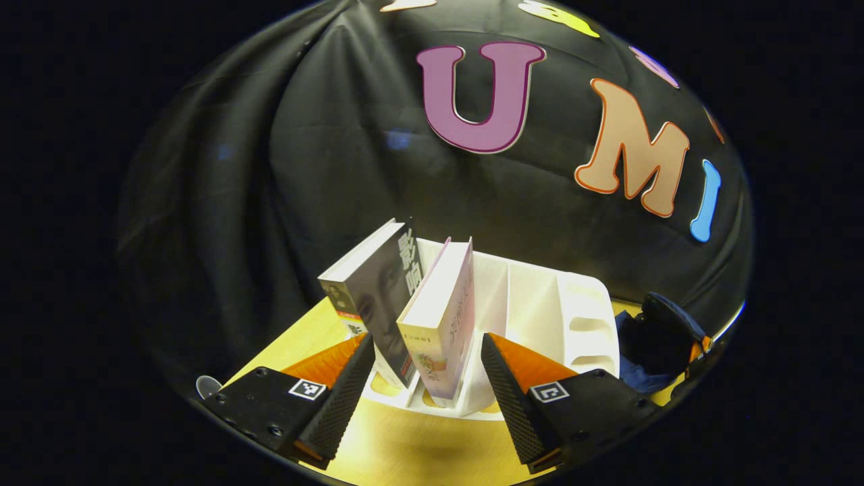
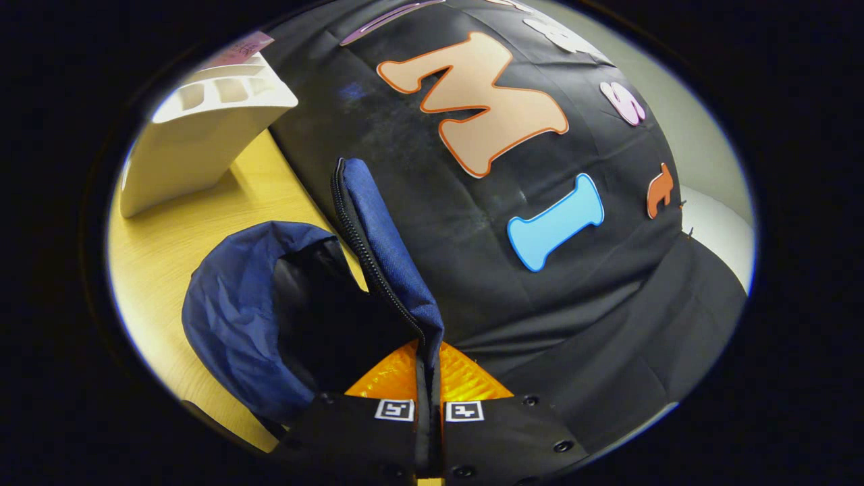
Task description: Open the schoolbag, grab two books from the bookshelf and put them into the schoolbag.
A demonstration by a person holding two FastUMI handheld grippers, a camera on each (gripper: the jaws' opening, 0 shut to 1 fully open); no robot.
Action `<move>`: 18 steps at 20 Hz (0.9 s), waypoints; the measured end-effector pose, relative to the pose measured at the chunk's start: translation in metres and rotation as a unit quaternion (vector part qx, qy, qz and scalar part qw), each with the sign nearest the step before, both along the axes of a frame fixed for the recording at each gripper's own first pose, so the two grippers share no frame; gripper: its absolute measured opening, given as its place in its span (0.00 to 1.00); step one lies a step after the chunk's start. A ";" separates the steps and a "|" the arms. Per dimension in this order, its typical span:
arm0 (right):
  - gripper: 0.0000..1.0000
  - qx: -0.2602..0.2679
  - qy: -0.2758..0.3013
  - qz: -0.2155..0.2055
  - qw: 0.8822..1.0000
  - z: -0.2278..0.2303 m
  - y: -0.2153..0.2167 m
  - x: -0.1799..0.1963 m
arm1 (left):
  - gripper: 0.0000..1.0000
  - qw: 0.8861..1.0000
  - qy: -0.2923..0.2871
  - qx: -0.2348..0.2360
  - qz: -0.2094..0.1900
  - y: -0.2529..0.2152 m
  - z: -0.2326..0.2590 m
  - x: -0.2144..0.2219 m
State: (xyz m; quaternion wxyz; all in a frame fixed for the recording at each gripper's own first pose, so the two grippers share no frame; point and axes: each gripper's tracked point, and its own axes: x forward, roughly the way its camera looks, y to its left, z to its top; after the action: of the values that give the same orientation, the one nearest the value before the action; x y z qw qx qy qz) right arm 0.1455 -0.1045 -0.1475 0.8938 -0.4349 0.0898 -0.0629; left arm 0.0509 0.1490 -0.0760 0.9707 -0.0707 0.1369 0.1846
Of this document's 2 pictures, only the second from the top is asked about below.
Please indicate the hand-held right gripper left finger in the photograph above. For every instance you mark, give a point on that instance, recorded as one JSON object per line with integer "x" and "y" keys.
{"x": 351, "y": 439}

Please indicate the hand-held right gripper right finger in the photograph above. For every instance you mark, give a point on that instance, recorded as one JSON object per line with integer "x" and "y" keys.
{"x": 499, "y": 439}

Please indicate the blue schoolbag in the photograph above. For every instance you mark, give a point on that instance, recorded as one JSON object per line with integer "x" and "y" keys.
{"x": 236, "y": 324}

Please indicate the white plastic bookshelf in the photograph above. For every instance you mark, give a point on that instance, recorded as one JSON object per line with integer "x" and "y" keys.
{"x": 196, "y": 148}

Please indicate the pink cover book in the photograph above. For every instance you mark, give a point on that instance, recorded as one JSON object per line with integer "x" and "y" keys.
{"x": 239, "y": 48}

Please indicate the black backdrop cloth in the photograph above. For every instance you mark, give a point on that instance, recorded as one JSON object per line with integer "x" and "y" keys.
{"x": 540, "y": 317}

